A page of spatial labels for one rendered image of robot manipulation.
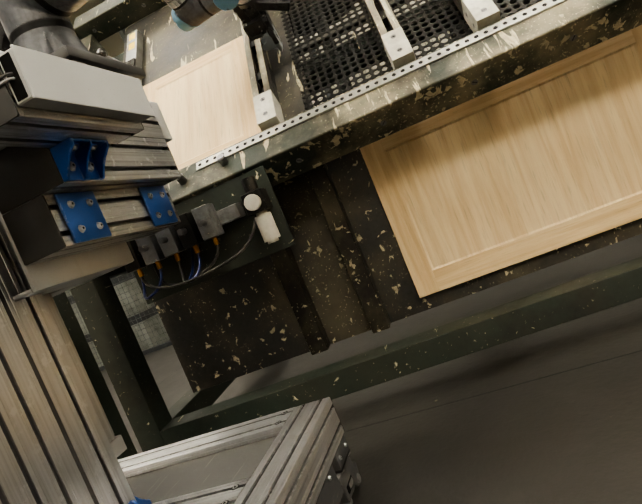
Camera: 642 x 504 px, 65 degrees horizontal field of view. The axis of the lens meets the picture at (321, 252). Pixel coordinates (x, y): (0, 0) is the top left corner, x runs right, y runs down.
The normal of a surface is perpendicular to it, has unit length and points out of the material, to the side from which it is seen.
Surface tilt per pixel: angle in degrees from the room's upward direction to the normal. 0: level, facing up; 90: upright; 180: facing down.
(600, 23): 140
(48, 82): 90
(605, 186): 90
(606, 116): 90
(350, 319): 90
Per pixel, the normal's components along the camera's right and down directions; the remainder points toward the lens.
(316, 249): -0.17, 0.14
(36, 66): 0.89, -0.35
